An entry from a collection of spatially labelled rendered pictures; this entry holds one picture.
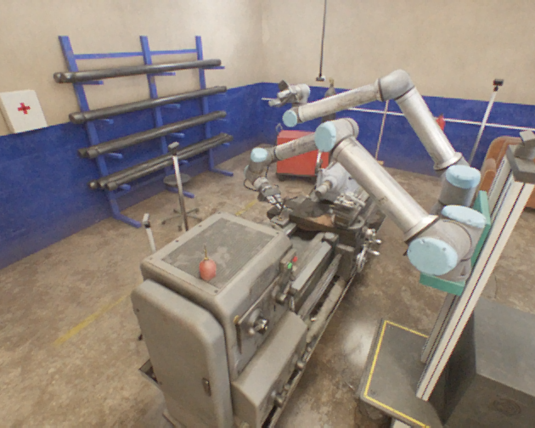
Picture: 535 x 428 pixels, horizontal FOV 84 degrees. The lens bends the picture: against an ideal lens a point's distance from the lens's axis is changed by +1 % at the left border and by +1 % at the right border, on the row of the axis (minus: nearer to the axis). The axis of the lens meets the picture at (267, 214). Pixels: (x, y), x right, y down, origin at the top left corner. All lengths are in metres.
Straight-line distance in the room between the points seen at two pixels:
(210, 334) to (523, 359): 1.52
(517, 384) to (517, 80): 4.70
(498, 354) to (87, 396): 2.57
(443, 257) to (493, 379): 0.84
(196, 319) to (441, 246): 0.89
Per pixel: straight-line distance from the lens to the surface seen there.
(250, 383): 1.58
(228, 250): 1.40
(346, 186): 2.85
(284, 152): 1.73
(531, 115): 6.03
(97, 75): 4.00
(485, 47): 5.88
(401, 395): 2.27
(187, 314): 1.22
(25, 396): 3.01
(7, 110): 3.92
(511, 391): 1.93
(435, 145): 1.88
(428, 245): 1.17
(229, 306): 1.22
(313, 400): 2.49
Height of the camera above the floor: 2.19
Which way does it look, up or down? 31 degrees down
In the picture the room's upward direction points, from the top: straight up
